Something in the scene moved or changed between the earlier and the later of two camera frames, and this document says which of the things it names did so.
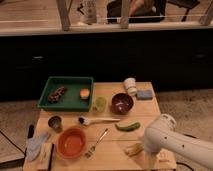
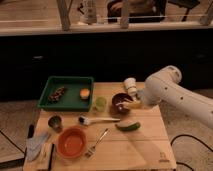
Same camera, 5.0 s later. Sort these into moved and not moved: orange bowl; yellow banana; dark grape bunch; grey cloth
Moved: yellow banana
Not moved: grey cloth; orange bowl; dark grape bunch
